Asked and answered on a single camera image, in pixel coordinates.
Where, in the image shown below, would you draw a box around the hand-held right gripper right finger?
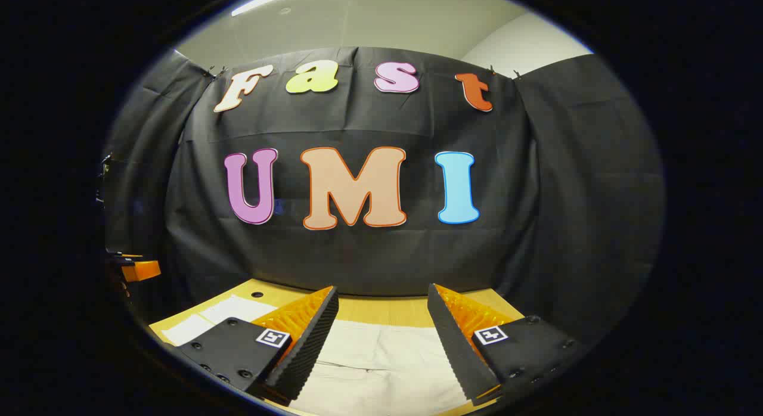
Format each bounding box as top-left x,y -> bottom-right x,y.
427,283 -> 590,406

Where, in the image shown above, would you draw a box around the black backdrop cloth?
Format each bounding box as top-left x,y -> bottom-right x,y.
104,46 -> 665,345

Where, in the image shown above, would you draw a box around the white jeans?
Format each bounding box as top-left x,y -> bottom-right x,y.
161,295 -> 472,416

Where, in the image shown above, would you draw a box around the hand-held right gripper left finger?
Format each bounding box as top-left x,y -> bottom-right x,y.
173,286 -> 339,403

